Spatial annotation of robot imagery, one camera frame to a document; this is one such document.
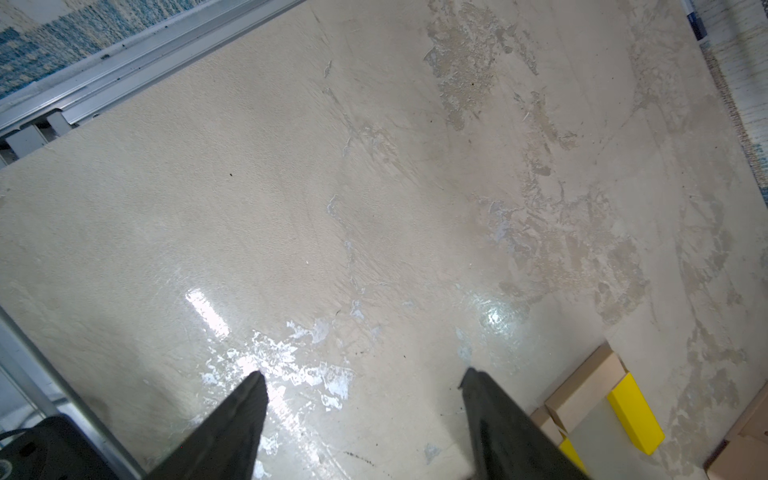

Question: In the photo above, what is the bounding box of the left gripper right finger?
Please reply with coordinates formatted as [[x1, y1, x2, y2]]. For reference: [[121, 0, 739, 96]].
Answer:
[[459, 368, 587, 479]]

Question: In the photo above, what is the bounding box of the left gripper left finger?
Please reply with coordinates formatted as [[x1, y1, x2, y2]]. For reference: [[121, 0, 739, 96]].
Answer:
[[147, 371, 269, 480]]

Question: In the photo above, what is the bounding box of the natural wood block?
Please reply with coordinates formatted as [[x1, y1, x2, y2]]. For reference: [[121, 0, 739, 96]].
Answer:
[[530, 406, 565, 446], [544, 343, 626, 433]]

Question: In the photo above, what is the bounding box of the yellow block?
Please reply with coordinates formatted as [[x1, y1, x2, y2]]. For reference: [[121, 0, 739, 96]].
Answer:
[[607, 372, 665, 455], [558, 437, 587, 474]]

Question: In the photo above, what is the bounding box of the pink desk organizer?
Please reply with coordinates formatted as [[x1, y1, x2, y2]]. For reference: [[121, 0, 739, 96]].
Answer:
[[705, 385, 767, 480]]

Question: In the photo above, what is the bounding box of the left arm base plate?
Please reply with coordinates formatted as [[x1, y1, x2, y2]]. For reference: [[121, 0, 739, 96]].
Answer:
[[1, 415, 118, 480]]

